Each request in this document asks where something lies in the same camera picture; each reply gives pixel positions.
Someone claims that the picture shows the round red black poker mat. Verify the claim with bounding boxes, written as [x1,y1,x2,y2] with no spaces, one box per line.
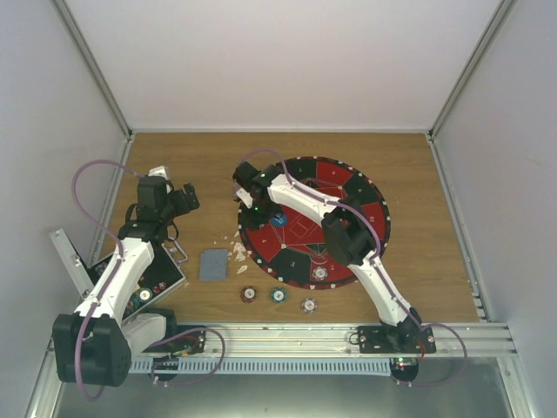
[238,157,391,290]

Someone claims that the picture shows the purple white chip stack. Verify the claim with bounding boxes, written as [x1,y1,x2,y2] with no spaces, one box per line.
[301,298,318,314]

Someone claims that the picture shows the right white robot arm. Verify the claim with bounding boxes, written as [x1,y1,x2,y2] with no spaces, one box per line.
[232,161,422,353]

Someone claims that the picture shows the chip stack in case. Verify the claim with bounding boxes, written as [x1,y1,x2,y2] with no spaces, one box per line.
[133,287,152,305]

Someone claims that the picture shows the blue small blind button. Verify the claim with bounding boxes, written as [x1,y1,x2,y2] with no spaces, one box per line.
[270,213,288,227]

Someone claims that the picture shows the purple cable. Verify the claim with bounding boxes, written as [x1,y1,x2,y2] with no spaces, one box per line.
[71,159,146,401]
[239,148,469,388]

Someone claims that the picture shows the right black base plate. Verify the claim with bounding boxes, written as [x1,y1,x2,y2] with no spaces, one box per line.
[348,325,437,354]

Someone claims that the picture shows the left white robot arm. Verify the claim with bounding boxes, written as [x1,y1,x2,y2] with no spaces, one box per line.
[52,175,199,387]

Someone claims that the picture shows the red black chip stack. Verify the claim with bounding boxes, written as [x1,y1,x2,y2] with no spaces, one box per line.
[240,287,257,303]

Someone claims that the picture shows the purple chips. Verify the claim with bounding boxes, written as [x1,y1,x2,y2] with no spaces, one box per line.
[312,266,328,282]

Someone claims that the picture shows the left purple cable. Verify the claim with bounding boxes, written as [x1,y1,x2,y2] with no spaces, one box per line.
[71,159,146,401]

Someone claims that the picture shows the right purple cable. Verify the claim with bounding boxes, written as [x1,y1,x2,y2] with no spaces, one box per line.
[239,148,469,388]

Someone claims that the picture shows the slotted grey cable duct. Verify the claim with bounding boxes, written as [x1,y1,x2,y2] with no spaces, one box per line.
[130,356,391,377]

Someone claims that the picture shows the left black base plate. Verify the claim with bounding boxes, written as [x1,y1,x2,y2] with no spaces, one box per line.
[145,331,205,355]

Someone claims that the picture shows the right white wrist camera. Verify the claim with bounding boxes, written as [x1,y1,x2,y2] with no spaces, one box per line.
[235,185,253,209]

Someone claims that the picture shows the white plastic wrap scraps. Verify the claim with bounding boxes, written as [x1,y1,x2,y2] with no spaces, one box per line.
[213,231,249,275]

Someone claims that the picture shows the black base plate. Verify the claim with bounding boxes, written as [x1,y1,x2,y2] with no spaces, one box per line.
[145,331,205,355]
[348,325,437,354]

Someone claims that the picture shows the teal blue chip stack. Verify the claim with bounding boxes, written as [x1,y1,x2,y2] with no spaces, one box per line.
[270,287,286,303]

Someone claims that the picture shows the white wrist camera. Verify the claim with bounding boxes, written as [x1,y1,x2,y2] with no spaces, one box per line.
[147,165,171,180]
[235,185,253,209]

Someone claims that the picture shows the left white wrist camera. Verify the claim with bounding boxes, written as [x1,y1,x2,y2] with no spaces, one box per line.
[147,165,171,180]

